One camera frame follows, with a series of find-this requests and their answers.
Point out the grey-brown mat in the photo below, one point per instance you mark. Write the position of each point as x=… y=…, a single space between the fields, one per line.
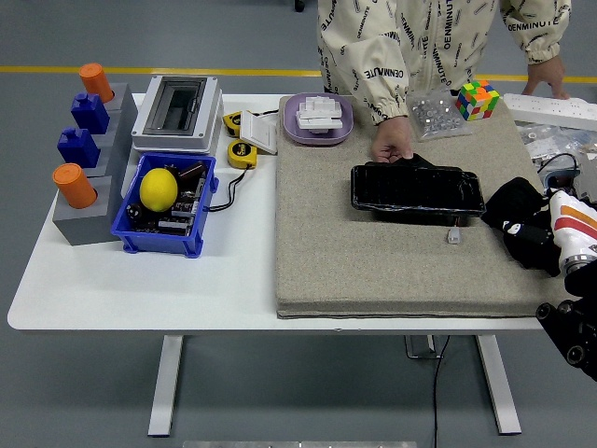
x=373 y=261

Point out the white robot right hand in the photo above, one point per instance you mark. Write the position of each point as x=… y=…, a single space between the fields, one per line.
x=576 y=224

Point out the colourful puzzle cube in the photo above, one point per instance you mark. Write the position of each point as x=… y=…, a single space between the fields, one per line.
x=476 y=100

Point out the white switch parts stack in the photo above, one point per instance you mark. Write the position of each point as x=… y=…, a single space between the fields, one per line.
x=317 y=112

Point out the white wall switch plate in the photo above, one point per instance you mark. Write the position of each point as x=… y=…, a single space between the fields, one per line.
x=259 y=133

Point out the person's right forearm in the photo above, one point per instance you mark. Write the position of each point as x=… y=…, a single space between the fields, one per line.
x=380 y=84

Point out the grey table bracket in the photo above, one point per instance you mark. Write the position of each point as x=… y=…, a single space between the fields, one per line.
x=415 y=347

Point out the blue block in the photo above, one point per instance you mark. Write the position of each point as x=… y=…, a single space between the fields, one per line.
x=91 y=114
x=79 y=149

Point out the clear bags of small parts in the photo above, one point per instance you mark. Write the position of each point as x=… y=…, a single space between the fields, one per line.
x=541 y=144

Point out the person's right hand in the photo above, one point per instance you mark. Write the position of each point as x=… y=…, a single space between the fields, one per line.
x=392 y=136

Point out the person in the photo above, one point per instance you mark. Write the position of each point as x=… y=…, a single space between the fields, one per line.
x=420 y=37

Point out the yellow tape measure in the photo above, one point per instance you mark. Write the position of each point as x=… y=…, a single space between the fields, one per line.
x=231 y=122
x=240 y=153

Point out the small white connector plug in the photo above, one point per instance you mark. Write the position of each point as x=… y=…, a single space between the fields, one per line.
x=453 y=235

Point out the yellow lemon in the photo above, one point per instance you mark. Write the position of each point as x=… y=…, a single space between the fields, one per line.
x=158 y=189

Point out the person's left forearm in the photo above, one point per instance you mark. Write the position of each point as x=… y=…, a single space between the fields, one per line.
x=536 y=30

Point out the white power strip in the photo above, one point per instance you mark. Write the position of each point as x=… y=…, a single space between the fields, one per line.
x=550 y=109

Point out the dark circuit board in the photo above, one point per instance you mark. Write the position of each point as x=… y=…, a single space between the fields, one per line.
x=186 y=205

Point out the grey electrical enclosure box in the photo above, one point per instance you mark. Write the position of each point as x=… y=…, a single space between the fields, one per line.
x=210 y=112

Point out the white table leg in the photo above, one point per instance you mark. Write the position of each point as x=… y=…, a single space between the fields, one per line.
x=499 y=387
x=165 y=387

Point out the grey metal part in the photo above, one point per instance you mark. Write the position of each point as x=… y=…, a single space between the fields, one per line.
x=587 y=179

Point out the person's left hand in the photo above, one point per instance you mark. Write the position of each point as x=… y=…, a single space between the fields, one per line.
x=545 y=74

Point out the orange cylinder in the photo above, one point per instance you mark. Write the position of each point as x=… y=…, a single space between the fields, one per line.
x=95 y=81
x=74 y=186

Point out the blue plastic bin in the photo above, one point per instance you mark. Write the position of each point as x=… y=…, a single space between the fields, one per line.
x=154 y=242

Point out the purple dish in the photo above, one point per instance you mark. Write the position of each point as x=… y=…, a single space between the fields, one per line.
x=291 y=126

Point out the grey stepped block holder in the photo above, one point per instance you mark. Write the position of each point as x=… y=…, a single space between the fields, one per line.
x=84 y=228

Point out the clear bag of metal nuts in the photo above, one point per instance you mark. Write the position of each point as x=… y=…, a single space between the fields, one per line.
x=434 y=116

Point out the black glossy panel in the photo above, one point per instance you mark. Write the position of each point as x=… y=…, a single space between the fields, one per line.
x=410 y=186

